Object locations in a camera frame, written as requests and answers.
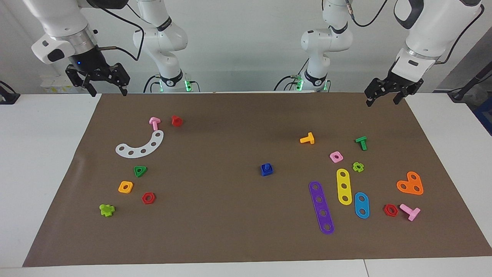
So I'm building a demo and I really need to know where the orange heart-shaped plate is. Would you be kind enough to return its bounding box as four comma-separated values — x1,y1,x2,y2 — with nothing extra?
396,171,424,196

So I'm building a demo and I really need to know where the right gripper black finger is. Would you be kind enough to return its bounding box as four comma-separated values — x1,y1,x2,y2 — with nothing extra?
65,65,98,98
110,62,131,97

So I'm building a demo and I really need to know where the blue crate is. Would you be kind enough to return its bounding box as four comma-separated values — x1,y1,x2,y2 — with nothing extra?
474,96,492,136

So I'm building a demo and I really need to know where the yellow three-hole plate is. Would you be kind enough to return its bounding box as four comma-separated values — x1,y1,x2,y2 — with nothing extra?
336,168,353,206

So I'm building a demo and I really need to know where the black base cable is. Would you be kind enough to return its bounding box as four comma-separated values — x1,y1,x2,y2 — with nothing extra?
274,74,308,92
143,74,164,93

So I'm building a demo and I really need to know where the blue two-hole plate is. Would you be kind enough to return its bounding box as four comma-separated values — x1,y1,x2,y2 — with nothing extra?
354,192,371,220

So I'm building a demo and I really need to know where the white power strip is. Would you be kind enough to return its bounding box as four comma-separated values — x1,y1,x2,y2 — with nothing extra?
40,75,77,94

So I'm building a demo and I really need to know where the black clamp mount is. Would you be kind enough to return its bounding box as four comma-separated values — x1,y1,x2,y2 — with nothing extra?
0,81,20,105

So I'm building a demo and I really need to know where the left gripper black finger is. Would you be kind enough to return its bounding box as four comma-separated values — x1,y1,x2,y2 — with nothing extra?
364,78,391,107
392,87,415,105

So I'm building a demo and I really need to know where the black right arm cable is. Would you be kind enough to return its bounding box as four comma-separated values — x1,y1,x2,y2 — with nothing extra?
96,4,145,61

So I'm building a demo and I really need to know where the brown table mat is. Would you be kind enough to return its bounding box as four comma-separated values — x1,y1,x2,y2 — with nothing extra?
22,92,492,268

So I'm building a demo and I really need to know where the white curved five-hole plate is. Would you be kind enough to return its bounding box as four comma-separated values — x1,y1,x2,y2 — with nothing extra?
115,130,165,159

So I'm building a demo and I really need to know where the purple four-hole strip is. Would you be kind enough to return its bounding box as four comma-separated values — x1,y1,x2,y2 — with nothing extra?
308,180,335,235

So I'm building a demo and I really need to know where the black stand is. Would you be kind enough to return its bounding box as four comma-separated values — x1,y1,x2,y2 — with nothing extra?
448,61,492,102

